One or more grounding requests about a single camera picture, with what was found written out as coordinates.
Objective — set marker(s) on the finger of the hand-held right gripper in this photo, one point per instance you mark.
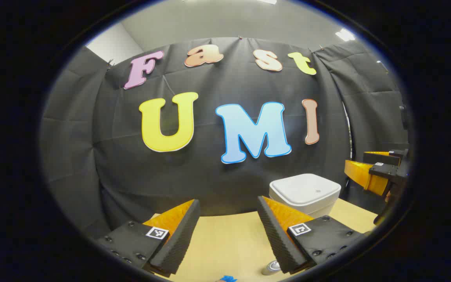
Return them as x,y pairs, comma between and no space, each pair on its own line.
382,158
366,176

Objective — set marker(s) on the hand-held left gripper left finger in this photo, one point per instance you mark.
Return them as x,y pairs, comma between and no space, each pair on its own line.
178,243

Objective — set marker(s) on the ceiling light panel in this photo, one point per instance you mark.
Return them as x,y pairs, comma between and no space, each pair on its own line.
345,35

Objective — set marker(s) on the white desktop garbage bin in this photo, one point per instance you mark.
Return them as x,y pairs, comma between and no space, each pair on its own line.
305,190

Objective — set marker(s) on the silver pop can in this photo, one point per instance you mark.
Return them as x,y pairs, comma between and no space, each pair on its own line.
271,268

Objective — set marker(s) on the black backdrop cloth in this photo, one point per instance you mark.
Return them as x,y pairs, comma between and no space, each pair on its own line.
210,176

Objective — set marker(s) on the blue paper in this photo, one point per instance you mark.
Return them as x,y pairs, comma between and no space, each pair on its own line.
227,279

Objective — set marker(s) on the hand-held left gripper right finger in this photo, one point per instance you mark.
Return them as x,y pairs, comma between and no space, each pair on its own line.
278,239

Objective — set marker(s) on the wooden desktop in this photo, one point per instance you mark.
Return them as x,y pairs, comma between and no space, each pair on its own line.
225,243

